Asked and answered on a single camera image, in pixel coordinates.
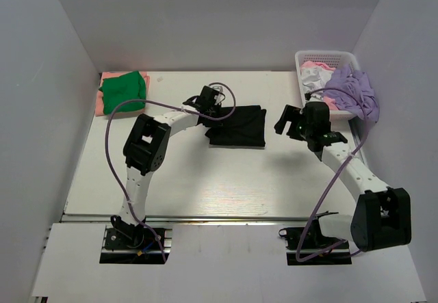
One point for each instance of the purple t shirt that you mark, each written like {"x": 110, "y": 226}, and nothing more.
{"x": 351, "y": 91}

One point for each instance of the white plastic laundry basket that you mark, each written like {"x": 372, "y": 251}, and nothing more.
{"x": 334, "y": 59}

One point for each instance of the folded green t shirt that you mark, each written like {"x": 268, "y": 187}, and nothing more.
{"x": 124, "y": 92}

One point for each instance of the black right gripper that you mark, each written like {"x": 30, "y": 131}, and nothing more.
{"x": 293, "y": 114}

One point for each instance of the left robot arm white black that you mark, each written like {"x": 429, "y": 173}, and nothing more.
{"x": 146, "y": 147}

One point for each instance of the black t shirt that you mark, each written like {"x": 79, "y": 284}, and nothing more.
{"x": 245, "y": 127}

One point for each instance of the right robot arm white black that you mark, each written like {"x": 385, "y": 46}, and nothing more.
{"x": 382, "y": 216}

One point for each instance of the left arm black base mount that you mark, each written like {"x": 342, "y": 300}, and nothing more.
{"x": 124, "y": 237}

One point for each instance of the pink t shirt in basket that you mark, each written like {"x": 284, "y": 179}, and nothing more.
{"x": 320, "y": 95}

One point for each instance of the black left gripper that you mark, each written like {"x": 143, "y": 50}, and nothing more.
{"x": 217, "y": 105}

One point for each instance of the aluminium rail at table edge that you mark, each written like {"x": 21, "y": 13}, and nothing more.
{"x": 198, "y": 182}

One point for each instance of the folded salmon pink t shirt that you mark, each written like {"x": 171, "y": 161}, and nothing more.
{"x": 99, "y": 104}

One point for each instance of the white t shirt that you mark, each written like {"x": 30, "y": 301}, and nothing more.
{"x": 314, "y": 78}

